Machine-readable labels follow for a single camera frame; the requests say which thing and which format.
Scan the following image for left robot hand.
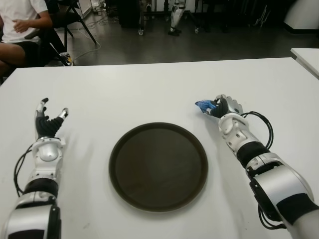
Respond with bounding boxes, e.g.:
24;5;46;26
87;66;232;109
34;98;69;139

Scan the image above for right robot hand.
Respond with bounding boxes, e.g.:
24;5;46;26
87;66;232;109
210;94;244;119

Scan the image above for blue Oreo packet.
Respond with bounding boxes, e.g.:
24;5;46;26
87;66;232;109
194;99;218;116

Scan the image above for yellow black shoe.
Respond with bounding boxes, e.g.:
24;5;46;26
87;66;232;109
59;52;74;67

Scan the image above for white side table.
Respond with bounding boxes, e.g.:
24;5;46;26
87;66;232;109
290;47;319;78

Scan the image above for round brown tray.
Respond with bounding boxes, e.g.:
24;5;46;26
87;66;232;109
108;121;209;213

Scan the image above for silver humanoid robot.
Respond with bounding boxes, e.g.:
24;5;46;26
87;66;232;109
167;0;188;36

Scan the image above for black folding chair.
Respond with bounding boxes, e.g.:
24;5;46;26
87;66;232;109
37;0;98;68

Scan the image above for person in white shirt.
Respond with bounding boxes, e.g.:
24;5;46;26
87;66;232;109
0;0;54;77

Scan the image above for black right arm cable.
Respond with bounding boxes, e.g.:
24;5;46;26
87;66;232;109
240;111;274;150

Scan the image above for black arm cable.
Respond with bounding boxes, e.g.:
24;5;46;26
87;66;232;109
13;143;34;198
240;111;274;150

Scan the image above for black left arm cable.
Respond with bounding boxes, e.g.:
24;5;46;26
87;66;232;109
13;143;34;198

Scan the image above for white floor cable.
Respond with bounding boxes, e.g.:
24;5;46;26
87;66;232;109
71;19;111;61

